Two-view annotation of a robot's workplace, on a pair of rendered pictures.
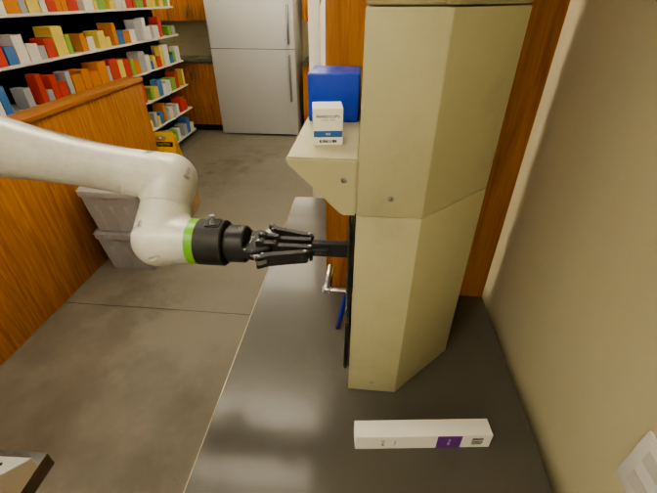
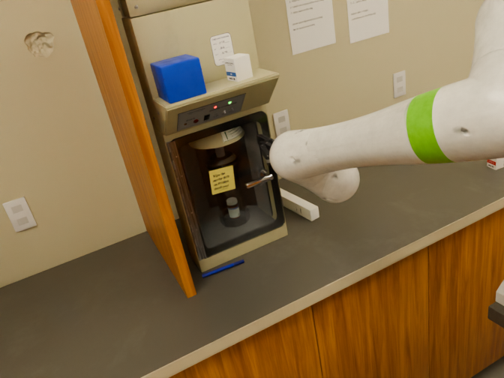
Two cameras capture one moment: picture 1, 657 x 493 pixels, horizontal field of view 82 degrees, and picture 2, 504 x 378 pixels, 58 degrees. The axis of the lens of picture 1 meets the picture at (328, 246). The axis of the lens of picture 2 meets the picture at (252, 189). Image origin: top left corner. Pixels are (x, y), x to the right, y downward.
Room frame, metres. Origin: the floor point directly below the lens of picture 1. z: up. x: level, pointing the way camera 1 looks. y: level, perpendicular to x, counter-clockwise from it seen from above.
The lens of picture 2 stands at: (1.23, 1.08, 1.78)
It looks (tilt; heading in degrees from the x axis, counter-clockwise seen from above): 26 degrees down; 243
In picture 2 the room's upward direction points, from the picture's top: 11 degrees counter-clockwise
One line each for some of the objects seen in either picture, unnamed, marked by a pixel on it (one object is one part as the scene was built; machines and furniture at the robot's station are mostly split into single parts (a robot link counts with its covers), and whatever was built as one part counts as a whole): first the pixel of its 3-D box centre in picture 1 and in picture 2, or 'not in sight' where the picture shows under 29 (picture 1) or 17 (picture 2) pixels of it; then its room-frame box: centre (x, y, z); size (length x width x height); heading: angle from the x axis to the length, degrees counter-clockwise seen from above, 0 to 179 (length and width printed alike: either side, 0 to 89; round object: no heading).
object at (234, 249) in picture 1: (251, 244); not in sight; (0.62, 0.15, 1.31); 0.09 x 0.08 x 0.07; 85
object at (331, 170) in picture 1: (330, 154); (220, 103); (0.72, 0.00, 1.46); 0.32 x 0.11 x 0.10; 174
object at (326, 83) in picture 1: (334, 93); (178, 78); (0.82, -0.01, 1.56); 0.10 x 0.10 x 0.09; 84
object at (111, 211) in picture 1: (134, 195); not in sight; (2.53, 1.44, 0.49); 0.60 x 0.42 x 0.33; 174
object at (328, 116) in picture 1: (327, 122); (238, 67); (0.65, 0.00, 1.54); 0.05 x 0.05 x 0.06; 3
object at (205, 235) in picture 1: (215, 241); not in sight; (0.63, 0.23, 1.31); 0.09 x 0.06 x 0.12; 175
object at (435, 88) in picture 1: (415, 217); (207, 135); (0.71, -0.19, 1.33); 0.32 x 0.25 x 0.77; 174
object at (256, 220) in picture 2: (351, 264); (232, 187); (0.72, -0.05, 1.19); 0.30 x 0.01 x 0.40; 174
